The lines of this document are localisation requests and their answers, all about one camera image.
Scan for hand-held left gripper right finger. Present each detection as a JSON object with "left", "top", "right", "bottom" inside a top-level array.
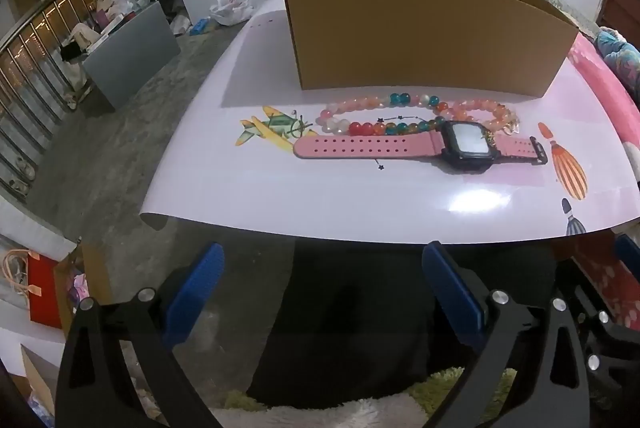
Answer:
[{"left": 421, "top": 241, "right": 591, "bottom": 428}]

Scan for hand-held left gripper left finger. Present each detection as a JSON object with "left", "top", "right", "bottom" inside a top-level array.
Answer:
[{"left": 54, "top": 242, "right": 226, "bottom": 428}]

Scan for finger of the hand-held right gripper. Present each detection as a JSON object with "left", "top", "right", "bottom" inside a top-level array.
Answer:
[
  {"left": 572, "top": 283, "right": 640, "bottom": 389},
  {"left": 614, "top": 234, "right": 640, "bottom": 266}
]

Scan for gold charm keychain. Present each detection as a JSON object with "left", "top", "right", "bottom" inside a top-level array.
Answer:
[{"left": 482, "top": 118, "right": 522, "bottom": 143}]

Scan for pink strap digital watch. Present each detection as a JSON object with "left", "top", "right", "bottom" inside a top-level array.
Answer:
[{"left": 292, "top": 120, "right": 549, "bottom": 173}]

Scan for peach and pink bead bracelet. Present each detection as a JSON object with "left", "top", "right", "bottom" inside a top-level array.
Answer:
[{"left": 436, "top": 99, "right": 519, "bottom": 131}]

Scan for multicolour bead bracelet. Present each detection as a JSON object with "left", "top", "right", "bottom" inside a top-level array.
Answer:
[{"left": 316, "top": 92, "right": 448, "bottom": 137}]

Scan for large brown cardboard box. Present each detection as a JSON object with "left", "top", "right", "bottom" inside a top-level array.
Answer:
[{"left": 280, "top": 0, "right": 580, "bottom": 98}]

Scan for green shaggy rug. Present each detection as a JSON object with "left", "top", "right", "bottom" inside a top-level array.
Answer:
[{"left": 210, "top": 365, "right": 518, "bottom": 428}]

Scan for small open carton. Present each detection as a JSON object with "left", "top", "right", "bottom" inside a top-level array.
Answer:
[{"left": 52, "top": 243, "right": 113, "bottom": 334}]

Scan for white printed table sheet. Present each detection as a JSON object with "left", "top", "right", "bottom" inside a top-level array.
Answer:
[{"left": 139, "top": 0, "right": 640, "bottom": 245}]

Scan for red paper bag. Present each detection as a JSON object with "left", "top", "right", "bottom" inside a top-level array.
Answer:
[{"left": 2, "top": 248, "right": 63, "bottom": 329}]

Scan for pink floral blanket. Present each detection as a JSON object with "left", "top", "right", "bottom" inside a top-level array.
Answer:
[{"left": 565, "top": 30, "right": 640, "bottom": 349}]

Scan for blue patterned cushion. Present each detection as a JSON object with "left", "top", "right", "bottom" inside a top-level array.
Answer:
[{"left": 595, "top": 28, "right": 640, "bottom": 83}]

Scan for grey storage bin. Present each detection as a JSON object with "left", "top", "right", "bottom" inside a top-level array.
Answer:
[{"left": 82, "top": 0, "right": 181, "bottom": 111}]

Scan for metal railing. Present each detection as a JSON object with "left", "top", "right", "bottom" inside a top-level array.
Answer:
[{"left": 0, "top": 0, "right": 106, "bottom": 199}]

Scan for white plastic bag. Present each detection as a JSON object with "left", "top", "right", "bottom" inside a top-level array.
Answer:
[{"left": 209, "top": 0, "right": 268, "bottom": 26}]

